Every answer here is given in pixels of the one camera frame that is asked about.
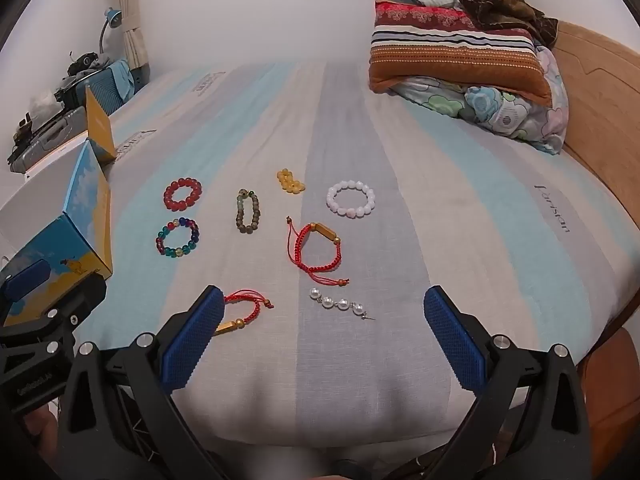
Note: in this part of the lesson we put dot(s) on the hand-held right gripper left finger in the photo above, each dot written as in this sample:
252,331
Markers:
192,345

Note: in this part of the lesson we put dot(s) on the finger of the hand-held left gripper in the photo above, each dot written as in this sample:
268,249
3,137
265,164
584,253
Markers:
27,280
60,330

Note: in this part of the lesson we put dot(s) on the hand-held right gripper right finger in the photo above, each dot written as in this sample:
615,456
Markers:
455,345

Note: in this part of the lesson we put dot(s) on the white cardboard box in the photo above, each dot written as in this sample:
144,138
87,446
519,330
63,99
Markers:
75,240

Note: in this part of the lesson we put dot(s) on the person's left hand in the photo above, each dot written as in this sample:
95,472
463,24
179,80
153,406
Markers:
41,421

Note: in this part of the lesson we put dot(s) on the striped bed sheet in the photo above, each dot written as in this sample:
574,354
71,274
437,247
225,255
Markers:
400,260

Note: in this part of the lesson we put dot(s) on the pearl bead strand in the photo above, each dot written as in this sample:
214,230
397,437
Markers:
328,301

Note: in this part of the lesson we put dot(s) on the grey suitcase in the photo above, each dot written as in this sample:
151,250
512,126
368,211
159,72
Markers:
50,135

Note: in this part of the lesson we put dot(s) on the blue suitcase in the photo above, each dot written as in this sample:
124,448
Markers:
102,90

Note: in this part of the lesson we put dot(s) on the black clutter pile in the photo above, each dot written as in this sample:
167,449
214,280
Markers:
80,67

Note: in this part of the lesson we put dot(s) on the light blue cloth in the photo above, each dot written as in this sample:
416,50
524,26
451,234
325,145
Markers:
124,77

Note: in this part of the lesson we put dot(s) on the floral pillow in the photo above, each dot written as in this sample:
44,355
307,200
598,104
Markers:
500,105

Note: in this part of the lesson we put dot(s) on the wooden headboard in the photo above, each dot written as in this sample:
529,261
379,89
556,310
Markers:
600,110

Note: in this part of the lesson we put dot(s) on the blue desk lamp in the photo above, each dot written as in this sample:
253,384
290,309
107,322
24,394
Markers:
114,17

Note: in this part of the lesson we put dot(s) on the beige curtain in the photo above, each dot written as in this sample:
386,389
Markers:
132,20

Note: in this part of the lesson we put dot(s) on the striped red brown pillow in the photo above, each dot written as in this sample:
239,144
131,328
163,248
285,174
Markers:
450,55

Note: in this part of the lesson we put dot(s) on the wooden bed frame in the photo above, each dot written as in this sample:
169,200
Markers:
612,390

